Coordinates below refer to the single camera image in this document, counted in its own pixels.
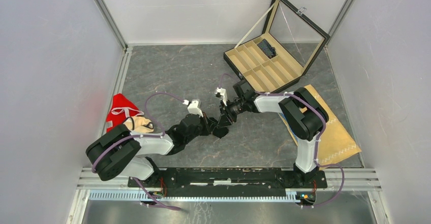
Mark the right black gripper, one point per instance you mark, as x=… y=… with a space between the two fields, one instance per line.
x=226 y=109

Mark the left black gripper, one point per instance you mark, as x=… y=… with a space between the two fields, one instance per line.
x=204 y=120

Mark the black underwear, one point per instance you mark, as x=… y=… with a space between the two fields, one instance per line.
x=220 y=130

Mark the blue striped boxer shorts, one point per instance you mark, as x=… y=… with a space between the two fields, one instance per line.
x=266 y=48

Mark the black compartment box glass lid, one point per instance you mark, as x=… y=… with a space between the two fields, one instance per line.
x=279 y=49

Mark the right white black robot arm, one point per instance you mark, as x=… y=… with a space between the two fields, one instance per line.
x=305 y=117

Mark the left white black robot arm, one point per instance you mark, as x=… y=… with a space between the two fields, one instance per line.
x=124 y=152

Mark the beige underwear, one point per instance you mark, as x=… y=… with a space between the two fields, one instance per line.
x=139 y=125

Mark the red underwear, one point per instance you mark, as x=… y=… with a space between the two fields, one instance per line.
x=120 y=110

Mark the tan cloth mat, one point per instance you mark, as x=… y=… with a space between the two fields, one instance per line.
x=335 y=144

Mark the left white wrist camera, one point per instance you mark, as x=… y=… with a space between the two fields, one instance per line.
x=193 y=107

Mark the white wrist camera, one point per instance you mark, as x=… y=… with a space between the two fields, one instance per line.
x=222 y=95
x=193 y=107

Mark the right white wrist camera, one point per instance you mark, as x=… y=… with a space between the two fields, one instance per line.
x=222 y=95

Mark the white cable tray strip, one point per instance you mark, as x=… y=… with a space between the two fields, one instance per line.
x=140 y=195

